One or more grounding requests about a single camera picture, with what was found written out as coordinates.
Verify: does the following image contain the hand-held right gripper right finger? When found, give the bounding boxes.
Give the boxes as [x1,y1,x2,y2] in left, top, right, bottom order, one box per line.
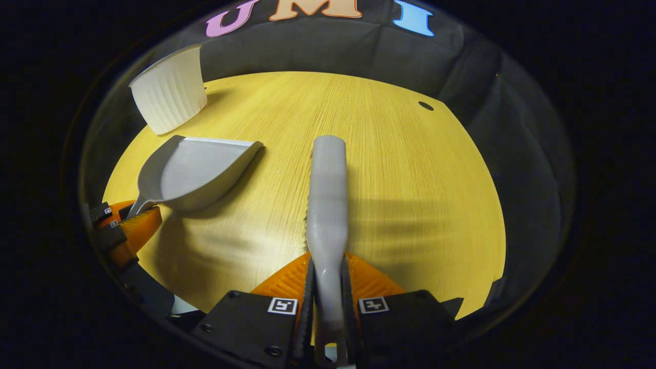
[342,251,464,367]

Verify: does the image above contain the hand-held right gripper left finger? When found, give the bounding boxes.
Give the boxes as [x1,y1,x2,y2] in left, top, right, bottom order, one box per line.
[192,251,314,367]

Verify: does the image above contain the grey plastic dustpan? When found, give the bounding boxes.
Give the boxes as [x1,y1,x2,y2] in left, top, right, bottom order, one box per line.
[126,135,264,218]

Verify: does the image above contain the white ribbed garbage bin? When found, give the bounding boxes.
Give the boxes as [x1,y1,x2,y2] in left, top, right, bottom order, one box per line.
[128,44,208,136]

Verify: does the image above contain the small grey broom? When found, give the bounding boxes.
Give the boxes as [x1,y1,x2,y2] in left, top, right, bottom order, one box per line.
[305,135,350,367]

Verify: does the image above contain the black backdrop cloth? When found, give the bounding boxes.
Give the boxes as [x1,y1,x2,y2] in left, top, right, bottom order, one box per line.
[79,0,577,329]

